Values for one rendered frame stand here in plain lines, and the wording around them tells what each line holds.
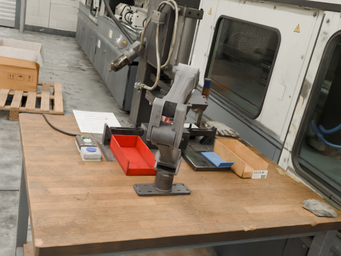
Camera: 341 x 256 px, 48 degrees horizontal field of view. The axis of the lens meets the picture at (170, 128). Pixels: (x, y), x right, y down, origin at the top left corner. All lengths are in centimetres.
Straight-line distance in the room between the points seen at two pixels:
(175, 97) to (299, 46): 104
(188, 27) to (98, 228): 88
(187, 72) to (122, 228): 50
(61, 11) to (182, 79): 969
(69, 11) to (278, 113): 914
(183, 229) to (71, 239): 33
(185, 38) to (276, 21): 72
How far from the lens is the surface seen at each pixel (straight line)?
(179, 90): 111
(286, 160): 190
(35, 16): 1076
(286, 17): 213
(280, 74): 207
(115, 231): 112
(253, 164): 173
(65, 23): 1081
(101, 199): 126
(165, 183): 132
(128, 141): 164
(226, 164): 162
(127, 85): 482
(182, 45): 161
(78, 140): 159
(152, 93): 164
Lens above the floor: 154
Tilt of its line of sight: 19 degrees down
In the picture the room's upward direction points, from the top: 12 degrees clockwise
